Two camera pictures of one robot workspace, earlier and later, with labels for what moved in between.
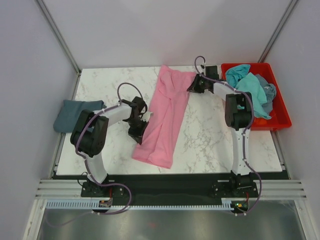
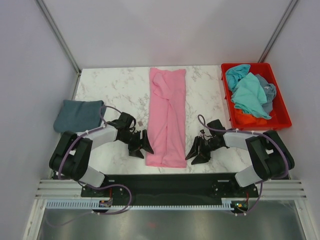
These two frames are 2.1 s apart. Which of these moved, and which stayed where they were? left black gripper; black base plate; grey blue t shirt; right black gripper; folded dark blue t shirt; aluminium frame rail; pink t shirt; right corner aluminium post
Moved: right black gripper; left black gripper; pink t shirt
Stayed: right corner aluminium post; grey blue t shirt; folded dark blue t shirt; black base plate; aluminium frame rail
